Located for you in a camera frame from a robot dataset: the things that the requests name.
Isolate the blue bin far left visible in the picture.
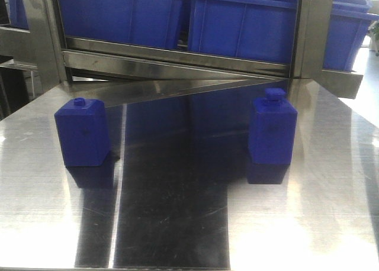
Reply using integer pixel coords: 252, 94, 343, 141
8, 0, 29, 30

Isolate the blue bin lower left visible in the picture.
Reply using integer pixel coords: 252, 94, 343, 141
59, 0, 185, 49

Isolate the blue part with wide cap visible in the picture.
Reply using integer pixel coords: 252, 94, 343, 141
248, 88, 298, 165

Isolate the blue bin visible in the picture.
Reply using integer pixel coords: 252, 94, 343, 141
323, 0, 378, 72
8, 0, 29, 30
59, 0, 185, 49
188, 0, 298, 64

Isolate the blue part with small knob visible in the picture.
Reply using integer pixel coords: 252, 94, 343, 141
54, 97, 110, 167

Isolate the stainless steel shelf rack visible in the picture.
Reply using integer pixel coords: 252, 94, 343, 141
1, 0, 362, 98

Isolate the blue bin lower middle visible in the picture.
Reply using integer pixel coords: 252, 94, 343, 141
188, 0, 298, 64

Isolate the blue bin far right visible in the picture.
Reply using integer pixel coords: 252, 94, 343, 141
323, 0, 378, 72

